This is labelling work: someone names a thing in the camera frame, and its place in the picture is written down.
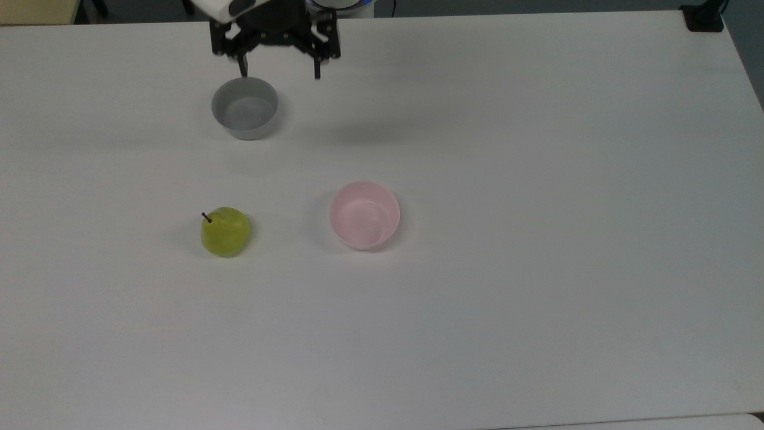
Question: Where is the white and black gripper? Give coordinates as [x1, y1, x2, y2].
[192, 0, 343, 80]

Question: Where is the green apple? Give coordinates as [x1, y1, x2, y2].
[200, 207, 252, 258]

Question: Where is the gray bowl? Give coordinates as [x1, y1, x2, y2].
[211, 77, 279, 142]

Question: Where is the pink bowl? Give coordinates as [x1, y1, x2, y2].
[328, 181, 401, 251]

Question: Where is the yellow wooden board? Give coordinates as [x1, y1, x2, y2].
[0, 0, 82, 26]

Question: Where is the black camera stand clamp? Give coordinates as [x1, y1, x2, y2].
[680, 0, 726, 33]

